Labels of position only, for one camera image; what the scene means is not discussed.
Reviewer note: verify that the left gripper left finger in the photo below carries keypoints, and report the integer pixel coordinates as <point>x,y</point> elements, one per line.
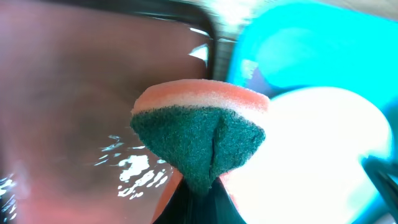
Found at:
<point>181,208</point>

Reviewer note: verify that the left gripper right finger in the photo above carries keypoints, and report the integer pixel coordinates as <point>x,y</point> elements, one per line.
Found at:
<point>218,207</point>

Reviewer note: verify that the teal plastic tray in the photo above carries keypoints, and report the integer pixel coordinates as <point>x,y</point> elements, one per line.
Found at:
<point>302,44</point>

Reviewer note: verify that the light blue plate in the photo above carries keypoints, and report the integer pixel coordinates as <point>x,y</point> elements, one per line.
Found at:
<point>308,169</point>

